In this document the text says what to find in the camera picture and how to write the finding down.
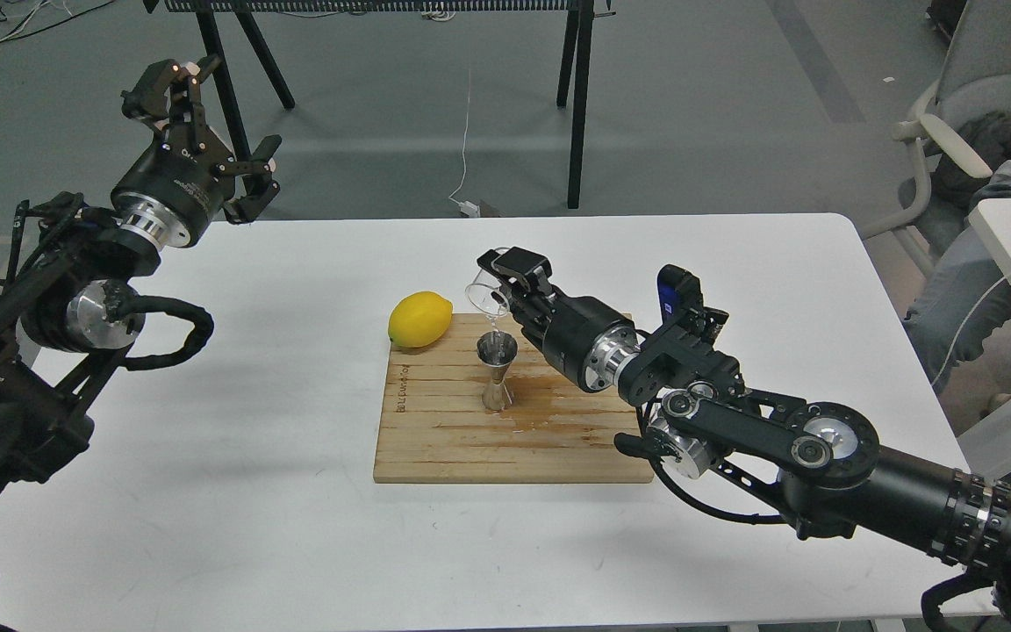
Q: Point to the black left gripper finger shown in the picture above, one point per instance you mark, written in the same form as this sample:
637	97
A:
167	99
256	174

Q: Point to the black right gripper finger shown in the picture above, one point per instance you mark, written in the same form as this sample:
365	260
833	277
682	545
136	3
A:
527	313
520	272

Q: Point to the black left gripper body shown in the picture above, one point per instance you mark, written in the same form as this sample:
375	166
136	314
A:
170	195

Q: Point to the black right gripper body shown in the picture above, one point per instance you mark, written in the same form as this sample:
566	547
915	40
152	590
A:
586	340

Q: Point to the small clear glass beaker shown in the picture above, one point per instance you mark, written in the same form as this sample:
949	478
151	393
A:
489	300

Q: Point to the steel double jigger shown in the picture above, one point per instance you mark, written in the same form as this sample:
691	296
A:
497	350

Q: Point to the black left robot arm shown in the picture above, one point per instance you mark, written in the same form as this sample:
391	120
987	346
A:
69	317

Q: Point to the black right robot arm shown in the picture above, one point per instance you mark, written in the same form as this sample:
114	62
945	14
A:
757	457

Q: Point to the yellow lemon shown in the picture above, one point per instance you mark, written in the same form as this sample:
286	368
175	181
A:
419	319

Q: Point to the wooden cutting board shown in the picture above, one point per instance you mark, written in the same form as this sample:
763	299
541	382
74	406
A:
434	428

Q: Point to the person in white shirt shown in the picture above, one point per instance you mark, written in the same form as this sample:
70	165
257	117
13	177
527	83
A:
965	299

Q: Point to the white office chair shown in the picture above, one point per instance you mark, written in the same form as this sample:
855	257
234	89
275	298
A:
975	80

